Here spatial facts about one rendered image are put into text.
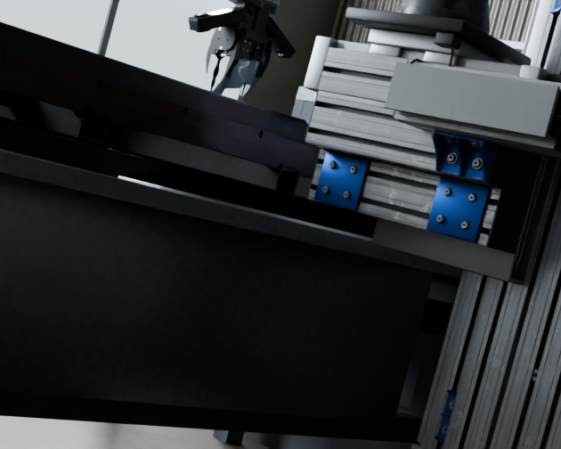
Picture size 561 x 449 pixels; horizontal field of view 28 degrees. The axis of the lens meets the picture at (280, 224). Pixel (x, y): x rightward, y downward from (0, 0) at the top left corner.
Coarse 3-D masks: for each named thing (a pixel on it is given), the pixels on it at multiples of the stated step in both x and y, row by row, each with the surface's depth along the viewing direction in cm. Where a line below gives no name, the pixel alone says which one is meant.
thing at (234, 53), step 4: (236, 40) 218; (236, 44) 216; (240, 44) 217; (232, 48) 217; (236, 48) 216; (228, 52) 218; (232, 52) 217; (236, 52) 216; (240, 52) 217; (232, 56) 216; (236, 56) 216; (240, 56) 217; (232, 60) 216; (236, 60) 217; (228, 64) 217; (232, 64) 217; (236, 64) 217; (228, 68) 217; (232, 68) 217; (228, 72) 217; (224, 76) 217; (228, 76) 218
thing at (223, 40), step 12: (228, 0) 222; (240, 0) 218; (252, 0) 218; (252, 12) 221; (264, 12) 222; (240, 24) 219; (252, 24) 222; (264, 24) 223; (216, 36) 221; (228, 36) 218; (240, 36) 218; (252, 36) 219; (264, 36) 221; (216, 48) 220; (228, 48) 217; (240, 48) 218; (252, 48) 221; (264, 48) 222
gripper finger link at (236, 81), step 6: (222, 60) 219; (228, 60) 217; (222, 66) 218; (222, 72) 218; (234, 72) 220; (216, 78) 219; (222, 78) 218; (228, 78) 218; (234, 78) 220; (240, 78) 221; (216, 84) 219; (222, 84) 218; (228, 84) 219; (234, 84) 220; (240, 84) 221; (216, 90) 219; (222, 90) 219
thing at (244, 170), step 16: (112, 128) 258; (128, 128) 253; (112, 144) 257; (128, 144) 252; (144, 144) 247; (160, 144) 243; (176, 144) 238; (176, 160) 237; (192, 160) 233; (208, 160) 229; (224, 160) 226; (240, 160) 222; (240, 176) 221; (256, 176) 217; (272, 176) 214; (288, 176) 218; (288, 192) 215
